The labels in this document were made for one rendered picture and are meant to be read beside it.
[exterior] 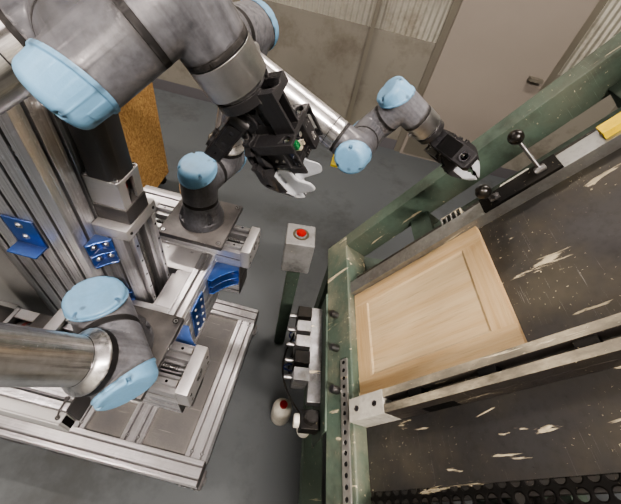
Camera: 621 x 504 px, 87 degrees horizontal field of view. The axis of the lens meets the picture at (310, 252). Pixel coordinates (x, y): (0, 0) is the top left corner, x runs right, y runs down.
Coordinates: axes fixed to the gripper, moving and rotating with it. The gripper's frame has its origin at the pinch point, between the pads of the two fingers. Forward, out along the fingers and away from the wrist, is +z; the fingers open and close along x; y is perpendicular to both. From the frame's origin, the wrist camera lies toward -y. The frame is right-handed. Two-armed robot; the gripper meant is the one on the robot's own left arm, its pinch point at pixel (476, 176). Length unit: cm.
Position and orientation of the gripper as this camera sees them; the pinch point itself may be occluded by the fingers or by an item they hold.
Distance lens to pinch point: 102.0
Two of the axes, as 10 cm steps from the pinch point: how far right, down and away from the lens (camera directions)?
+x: -6.2, 7.2, 3.3
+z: 7.7, 4.5, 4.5
